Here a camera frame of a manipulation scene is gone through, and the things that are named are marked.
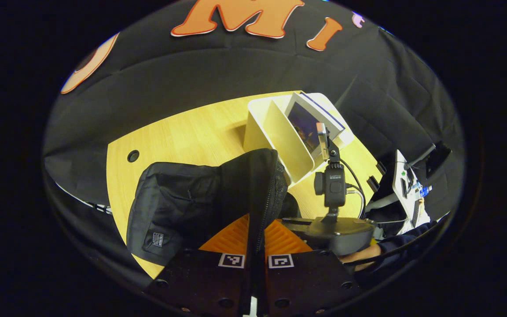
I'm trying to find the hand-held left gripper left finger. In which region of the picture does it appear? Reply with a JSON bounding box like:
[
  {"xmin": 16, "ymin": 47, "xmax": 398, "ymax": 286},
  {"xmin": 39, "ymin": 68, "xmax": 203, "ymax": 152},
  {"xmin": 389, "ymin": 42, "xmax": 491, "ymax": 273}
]
[{"xmin": 144, "ymin": 214, "xmax": 251, "ymax": 317}]

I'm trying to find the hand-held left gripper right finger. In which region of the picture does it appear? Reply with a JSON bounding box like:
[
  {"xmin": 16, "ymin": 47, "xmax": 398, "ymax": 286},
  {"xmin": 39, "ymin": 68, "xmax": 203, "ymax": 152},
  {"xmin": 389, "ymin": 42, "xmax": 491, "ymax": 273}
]
[{"xmin": 261, "ymin": 219, "xmax": 363, "ymax": 317}]

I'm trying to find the white bookshelf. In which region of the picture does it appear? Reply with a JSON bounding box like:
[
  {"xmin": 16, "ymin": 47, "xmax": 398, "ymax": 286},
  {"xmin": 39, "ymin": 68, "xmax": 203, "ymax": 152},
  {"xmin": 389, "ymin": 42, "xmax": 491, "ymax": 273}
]
[{"xmin": 243, "ymin": 92, "xmax": 355, "ymax": 186}]

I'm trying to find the black schoolbag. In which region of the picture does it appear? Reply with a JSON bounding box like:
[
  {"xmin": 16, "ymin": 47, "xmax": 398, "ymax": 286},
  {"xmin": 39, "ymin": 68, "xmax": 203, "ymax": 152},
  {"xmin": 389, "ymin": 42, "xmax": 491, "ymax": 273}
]
[{"xmin": 126, "ymin": 148, "xmax": 300, "ymax": 267}]

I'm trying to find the white electronic device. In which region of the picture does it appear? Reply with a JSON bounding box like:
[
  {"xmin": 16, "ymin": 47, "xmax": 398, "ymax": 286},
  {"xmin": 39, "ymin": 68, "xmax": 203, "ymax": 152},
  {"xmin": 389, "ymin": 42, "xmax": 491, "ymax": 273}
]
[{"xmin": 392, "ymin": 150, "xmax": 432, "ymax": 229}]

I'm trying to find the black boxy object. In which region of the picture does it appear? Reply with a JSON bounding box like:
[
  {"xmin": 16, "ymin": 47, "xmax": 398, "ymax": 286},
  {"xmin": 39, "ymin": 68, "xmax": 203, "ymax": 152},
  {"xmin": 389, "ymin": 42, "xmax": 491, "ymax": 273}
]
[{"xmin": 425, "ymin": 141, "xmax": 453, "ymax": 177}]

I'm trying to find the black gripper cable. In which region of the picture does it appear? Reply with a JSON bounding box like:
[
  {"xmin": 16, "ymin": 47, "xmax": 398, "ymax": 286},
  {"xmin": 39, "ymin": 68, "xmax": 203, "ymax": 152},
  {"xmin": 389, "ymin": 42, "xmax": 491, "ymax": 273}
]
[{"xmin": 339, "ymin": 158, "xmax": 366, "ymax": 219}]

